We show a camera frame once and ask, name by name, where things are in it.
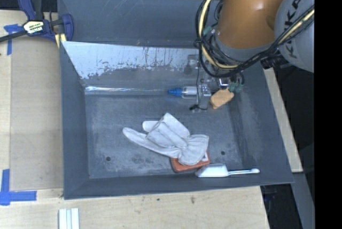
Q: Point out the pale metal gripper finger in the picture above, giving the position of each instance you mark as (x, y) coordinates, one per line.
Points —
(193, 62)
(205, 91)

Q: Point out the orange foam toy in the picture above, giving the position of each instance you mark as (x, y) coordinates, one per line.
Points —
(220, 98)

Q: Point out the clear tube with blue cap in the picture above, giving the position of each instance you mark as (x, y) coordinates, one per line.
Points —
(175, 91)

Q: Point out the white work glove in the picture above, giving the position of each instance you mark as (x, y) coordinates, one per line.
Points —
(171, 137)

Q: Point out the grey metal bin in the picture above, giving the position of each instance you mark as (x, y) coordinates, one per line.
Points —
(149, 115)

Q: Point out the red-brown flat block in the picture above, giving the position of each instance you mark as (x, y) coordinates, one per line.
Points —
(184, 167)

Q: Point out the white plastic scoop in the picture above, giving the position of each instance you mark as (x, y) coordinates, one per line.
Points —
(213, 170)

